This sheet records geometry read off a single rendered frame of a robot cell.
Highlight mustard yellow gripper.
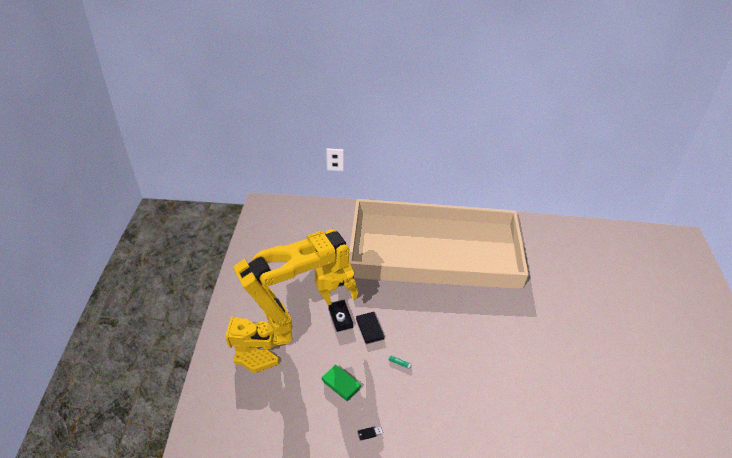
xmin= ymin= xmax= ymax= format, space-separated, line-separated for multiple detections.
xmin=315 ymin=261 xmax=358 ymax=305

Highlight green cylinder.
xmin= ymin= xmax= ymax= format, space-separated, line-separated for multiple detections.
xmin=389 ymin=356 xmax=411 ymax=369

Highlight black usb flash drive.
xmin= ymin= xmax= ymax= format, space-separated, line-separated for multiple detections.
xmin=358 ymin=427 xmax=382 ymax=441

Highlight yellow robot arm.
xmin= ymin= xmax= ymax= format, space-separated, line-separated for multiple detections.
xmin=228 ymin=229 xmax=349 ymax=373

